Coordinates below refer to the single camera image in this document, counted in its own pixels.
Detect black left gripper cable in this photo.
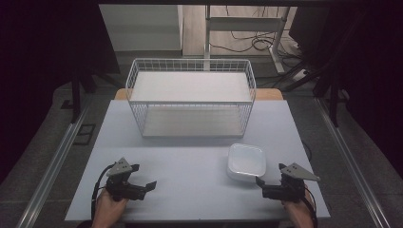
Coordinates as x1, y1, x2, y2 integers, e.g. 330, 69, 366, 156
90, 163, 116, 221

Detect person's right hand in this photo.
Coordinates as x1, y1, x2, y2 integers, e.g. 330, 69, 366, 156
282, 188, 316, 228

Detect white power strip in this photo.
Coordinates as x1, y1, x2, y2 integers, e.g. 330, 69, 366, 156
292, 68, 309, 83

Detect aluminium rail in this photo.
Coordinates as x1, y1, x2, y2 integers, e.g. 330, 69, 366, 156
314, 97, 392, 228
15, 104, 92, 228

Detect black metal stand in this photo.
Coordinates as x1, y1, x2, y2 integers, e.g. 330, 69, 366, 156
70, 71, 97, 124

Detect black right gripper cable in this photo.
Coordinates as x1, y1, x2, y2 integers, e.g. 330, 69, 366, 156
302, 185, 319, 228

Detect light wooden board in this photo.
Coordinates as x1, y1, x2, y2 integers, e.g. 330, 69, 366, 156
113, 87, 284, 102

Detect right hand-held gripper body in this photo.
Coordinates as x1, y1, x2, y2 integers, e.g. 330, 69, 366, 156
261, 161, 321, 204

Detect white cabinet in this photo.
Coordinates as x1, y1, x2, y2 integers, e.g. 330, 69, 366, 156
98, 4, 184, 52

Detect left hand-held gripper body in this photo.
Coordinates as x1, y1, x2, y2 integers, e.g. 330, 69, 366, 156
105, 157, 147, 202

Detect person's left hand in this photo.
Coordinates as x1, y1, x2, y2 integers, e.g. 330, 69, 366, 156
91, 189, 130, 228

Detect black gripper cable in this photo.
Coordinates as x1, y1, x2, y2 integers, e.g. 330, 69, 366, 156
90, 163, 116, 221
302, 185, 319, 228

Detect black floor cables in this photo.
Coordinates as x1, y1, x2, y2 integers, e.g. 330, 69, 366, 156
210, 5, 301, 60

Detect white wire two-tier rack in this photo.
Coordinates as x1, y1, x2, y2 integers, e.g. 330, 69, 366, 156
125, 57, 258, 139

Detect white square plate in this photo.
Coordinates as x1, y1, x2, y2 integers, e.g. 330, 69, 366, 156
225, 142, 267, 183

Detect white metal desk frame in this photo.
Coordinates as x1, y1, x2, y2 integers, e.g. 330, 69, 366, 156
203, 5, 291, 76

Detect dark curtain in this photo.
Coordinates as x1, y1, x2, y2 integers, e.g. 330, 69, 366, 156
0, 0, 122, 184
312, 0, 403, 180

